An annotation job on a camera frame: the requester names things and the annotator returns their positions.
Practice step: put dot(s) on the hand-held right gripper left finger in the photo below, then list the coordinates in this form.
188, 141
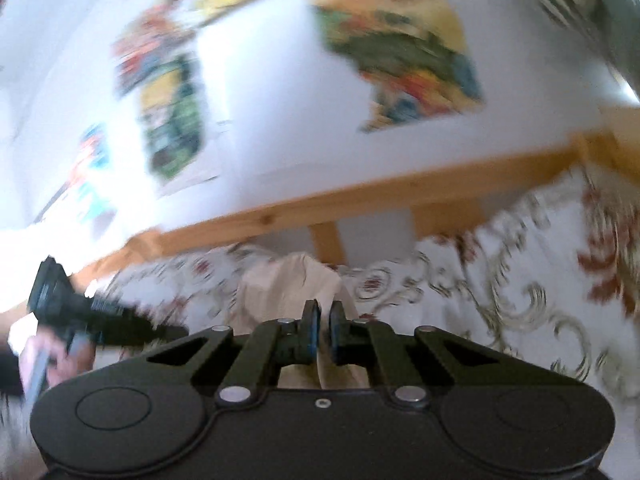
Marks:
312, 332

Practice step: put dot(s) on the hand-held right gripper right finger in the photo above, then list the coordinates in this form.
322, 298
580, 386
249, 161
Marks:
336, 332

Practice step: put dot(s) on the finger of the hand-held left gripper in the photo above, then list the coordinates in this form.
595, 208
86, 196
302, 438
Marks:
150, 330

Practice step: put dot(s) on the beige hooded zip jacket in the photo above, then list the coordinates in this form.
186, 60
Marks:
290, 285

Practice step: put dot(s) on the clear plastic bag of clothes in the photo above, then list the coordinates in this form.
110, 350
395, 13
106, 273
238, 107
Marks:
585, 5

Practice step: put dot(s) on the person's left hand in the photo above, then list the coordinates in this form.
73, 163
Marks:
60, 360

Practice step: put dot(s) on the curled anime girl poster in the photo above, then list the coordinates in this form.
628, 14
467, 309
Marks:
87, 180

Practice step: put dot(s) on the floral patterned bedspread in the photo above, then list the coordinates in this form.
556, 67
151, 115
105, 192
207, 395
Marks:
500, 290

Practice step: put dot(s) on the blond cartoon child poster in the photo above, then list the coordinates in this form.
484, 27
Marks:
172, 120

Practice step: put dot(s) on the orange-haired cartoon girl poster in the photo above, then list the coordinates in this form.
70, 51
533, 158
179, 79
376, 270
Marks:
150, 47

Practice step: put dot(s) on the autumn landscape poster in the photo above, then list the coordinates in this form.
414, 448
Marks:
405, 45

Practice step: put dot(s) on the wooden bed frame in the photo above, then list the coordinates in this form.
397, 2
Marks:
350, 200

